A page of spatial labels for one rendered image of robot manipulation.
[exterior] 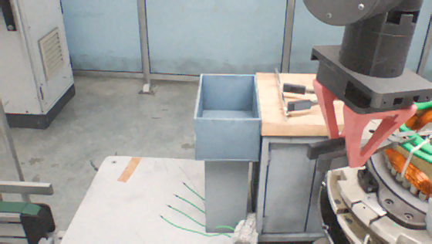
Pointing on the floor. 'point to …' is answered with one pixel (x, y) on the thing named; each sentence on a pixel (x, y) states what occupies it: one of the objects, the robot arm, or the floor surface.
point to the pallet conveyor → (27, 215)
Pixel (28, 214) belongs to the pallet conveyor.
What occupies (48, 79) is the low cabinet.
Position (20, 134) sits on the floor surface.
